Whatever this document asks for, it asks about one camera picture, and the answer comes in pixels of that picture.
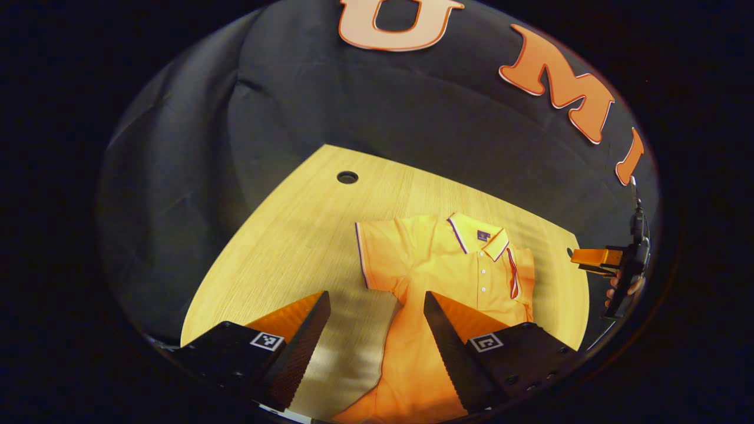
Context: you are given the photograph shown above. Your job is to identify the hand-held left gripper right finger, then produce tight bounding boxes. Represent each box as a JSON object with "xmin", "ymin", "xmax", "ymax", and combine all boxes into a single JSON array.
[{"xmin": 423, "ymin": 290, "xmax": 581, "ymax": 413}]

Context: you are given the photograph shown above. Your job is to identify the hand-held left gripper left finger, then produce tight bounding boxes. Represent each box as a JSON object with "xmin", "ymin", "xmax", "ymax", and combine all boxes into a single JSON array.
[{"xmin": 168, "ymin": 290, "xmax": 332, "ymax": 413}]

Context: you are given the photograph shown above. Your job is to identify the orange T-shirt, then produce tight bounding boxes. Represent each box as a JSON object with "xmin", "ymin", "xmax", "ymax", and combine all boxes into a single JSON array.
[{"xmin": 333, "ymin": 213, "xmax": 537, "ymax": 424}]

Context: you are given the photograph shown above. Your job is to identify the black backdrop cloth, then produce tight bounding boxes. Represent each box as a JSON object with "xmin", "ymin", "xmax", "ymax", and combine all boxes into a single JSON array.
[{"xmin": 97, "ymin": 0, "xmax": 660, "ymax": 348}]

